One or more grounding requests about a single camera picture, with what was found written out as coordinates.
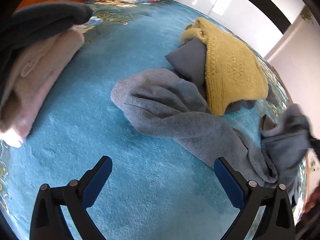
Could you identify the folded pink beige garment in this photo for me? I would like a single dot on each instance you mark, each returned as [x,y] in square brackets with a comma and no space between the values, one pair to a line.
[32,75]

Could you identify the hanging green plant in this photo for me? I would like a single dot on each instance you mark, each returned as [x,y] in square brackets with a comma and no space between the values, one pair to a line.
[306,14]

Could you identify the person right hand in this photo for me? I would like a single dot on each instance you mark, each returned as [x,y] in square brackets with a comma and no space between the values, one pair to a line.
[314,198]

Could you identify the grey sweatshirt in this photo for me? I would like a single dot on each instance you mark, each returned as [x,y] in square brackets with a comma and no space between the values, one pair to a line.
[159,103]

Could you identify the folded dark grey garment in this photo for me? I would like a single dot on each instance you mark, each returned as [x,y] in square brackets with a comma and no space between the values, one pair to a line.
[34,23]

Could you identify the yellow knitted sweater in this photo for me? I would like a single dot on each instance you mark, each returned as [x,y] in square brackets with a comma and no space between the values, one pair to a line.
[232,71]

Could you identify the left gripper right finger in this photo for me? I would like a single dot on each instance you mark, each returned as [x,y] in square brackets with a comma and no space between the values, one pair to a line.
[277,220]

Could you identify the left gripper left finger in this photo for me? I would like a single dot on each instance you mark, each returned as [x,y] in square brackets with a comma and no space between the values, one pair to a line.
[48,221]

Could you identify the white black wardrobe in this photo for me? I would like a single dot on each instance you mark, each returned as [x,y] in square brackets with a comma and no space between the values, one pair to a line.
[260,23]

